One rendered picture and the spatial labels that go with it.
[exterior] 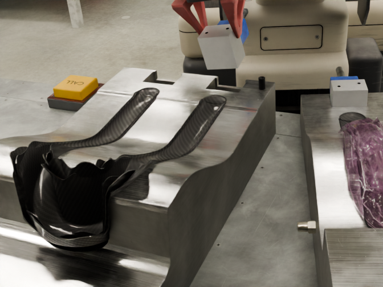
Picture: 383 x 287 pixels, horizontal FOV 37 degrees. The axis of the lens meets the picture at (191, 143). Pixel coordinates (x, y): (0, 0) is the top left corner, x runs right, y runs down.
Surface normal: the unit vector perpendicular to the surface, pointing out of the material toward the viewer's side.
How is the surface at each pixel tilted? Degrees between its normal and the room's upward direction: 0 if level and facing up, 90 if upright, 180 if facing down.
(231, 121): 3
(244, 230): 0
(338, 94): 90
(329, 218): 8
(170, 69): 0
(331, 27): 98
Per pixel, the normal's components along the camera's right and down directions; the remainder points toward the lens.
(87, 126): -0.10, -0.84
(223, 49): -0.37, 0.64
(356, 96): -0.11, 0.53
